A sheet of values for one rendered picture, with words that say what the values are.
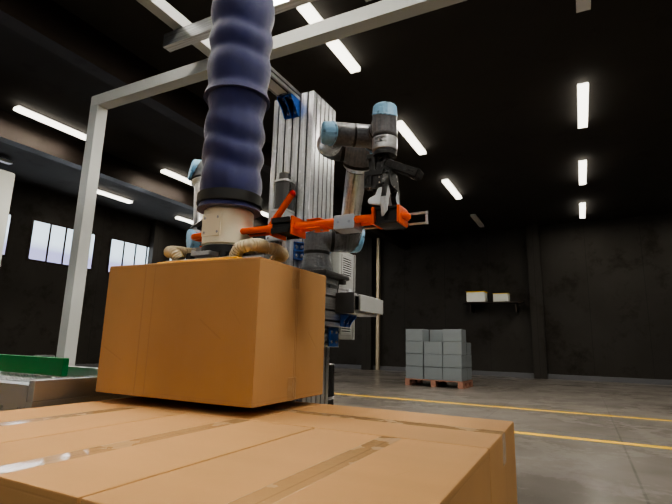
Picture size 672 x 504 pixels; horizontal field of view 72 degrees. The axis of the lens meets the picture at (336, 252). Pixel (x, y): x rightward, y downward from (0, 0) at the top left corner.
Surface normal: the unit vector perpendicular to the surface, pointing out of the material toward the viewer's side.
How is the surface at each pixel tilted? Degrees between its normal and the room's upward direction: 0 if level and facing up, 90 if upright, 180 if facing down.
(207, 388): 90
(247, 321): 90
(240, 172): 75
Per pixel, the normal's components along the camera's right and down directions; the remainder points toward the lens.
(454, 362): -0.51, -0.18
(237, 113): 0.37, -0.37
